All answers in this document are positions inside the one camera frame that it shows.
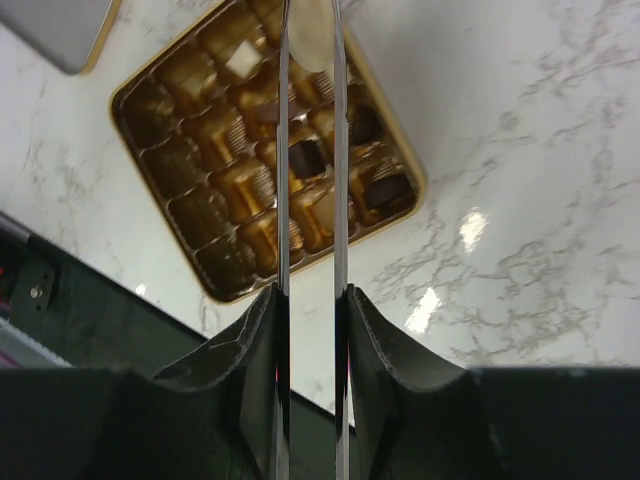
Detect white ridged chocolate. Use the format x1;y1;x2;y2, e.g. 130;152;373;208
288;0;335;73

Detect white cable duct rail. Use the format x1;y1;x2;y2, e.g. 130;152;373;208
0;319;71;368

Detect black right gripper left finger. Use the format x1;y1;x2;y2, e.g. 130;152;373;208
1;286;280;479

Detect gold chocolate tin box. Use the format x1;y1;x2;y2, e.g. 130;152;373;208
110;1;426;303

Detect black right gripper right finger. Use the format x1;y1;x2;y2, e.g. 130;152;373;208
347;287;639;479

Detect white square chocolate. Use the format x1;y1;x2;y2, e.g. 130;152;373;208
226;40;262;79

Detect dark square chocolate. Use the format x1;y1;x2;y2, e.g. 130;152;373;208
363;173;413;210

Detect dark heart chocolate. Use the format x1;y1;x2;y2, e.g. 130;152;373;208
349;103;384;146

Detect silver tin lid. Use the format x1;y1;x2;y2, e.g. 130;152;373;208
1;0;121;75

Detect dark chocolate piece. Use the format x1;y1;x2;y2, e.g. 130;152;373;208
289;140;325;179

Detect metal tongs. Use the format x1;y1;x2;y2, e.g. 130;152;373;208
275;1;350;479

